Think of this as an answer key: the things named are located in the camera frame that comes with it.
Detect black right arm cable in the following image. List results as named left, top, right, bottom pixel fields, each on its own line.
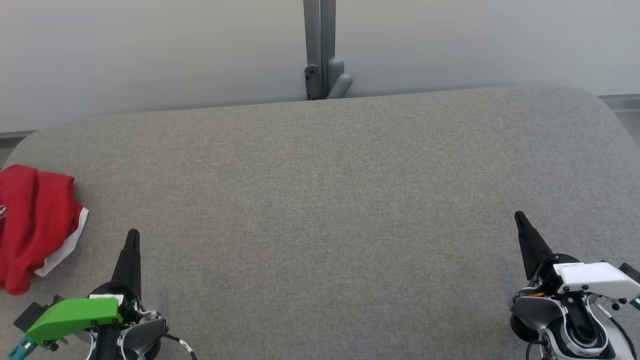
left=595, top=300, right=640, bottom=360

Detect black hinge plate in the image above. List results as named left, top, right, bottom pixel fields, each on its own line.
left=304, top=65, right=321, bottom=101

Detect grey metal post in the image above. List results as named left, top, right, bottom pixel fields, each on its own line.
left=303, top=0, right=337, bottom=101

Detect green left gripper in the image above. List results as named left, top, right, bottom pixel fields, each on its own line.
left=25, top=228, right=143, bottom=351

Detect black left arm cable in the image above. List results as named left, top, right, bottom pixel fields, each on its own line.
left=162, top=332, right=198, bottom=360

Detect red shorts with white band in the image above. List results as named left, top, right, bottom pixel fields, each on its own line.
left=0, top=165, right=83, bottom=296

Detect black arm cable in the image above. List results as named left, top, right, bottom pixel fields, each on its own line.
left=595, top=300, right=640, bottom=360
left=162, top=332, right=198, bottom=360

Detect teal left cable connector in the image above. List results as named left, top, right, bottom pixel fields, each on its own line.
left=7, top=334, right=37, bottom=360

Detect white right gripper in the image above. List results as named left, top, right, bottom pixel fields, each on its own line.
left=514, top=210, right=640, bottom=307

